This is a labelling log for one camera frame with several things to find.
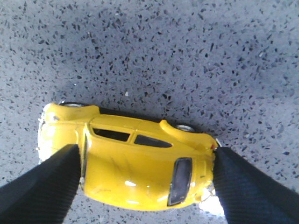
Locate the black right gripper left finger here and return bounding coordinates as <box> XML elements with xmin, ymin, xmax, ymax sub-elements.
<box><xmin>0</xmin><ymin>145</ymin><xmax>80</xmax><ymax>224</ymax></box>

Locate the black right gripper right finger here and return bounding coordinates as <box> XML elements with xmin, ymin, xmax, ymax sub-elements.
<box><xmin>213</xmin><ymin>147</ymin><xmax>299</xmax><ymax>224</ymax></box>

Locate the yellow toy beetle car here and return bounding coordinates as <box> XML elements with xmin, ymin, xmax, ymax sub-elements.
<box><xmin>37</xmin><ymin>102</ymin><xmax>219</xmax><ymax>211</ymax></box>

